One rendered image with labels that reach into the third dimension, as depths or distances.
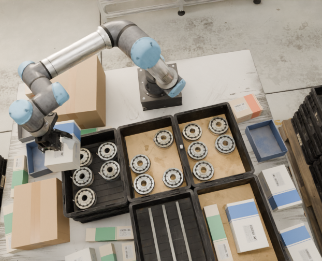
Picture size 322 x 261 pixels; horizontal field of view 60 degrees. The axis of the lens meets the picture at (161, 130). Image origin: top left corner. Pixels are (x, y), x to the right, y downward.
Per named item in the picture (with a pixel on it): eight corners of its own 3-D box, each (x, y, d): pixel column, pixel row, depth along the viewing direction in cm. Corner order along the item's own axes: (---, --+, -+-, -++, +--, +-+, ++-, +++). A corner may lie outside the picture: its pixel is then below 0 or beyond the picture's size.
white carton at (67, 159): (56, 132, 134) (47, 123, 126) (80, 128, 133) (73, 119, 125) (53, 172, 125) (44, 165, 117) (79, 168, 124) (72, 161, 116)
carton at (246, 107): (235, 124, 165) (237, 118, 158) (226, 107, 170) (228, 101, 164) (260, 115, 166) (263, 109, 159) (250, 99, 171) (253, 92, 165)
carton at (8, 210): (9, 208, 154) (2, 206, 149) (19, 205, 155) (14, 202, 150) (13, 253, 144) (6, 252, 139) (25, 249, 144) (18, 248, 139)
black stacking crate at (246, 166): (174, 124, 156) (173, 114, 146) (225, 112, 157) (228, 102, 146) (192, 193, 138) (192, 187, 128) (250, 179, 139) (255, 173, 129)
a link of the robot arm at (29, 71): (121, 4, 114) (9, 61, 98) (138, 18, 111) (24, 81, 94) (123, 27, 124) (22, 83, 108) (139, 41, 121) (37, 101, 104)
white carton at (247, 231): (224, 207, 132) (227, 203, 124) (249, 202, 132) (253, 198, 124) (237, 253, 123) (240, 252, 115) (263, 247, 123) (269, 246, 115)
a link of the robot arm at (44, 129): (25, 115, 102) (46, 112, 102) (31, 121, 106) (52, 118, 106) (23, 134, 99) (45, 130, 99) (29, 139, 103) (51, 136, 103)
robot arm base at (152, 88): (145, 73, 174) (143, 63, 165) (170, 73, 172) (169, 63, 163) (143, 94, 168) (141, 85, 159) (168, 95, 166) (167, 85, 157)
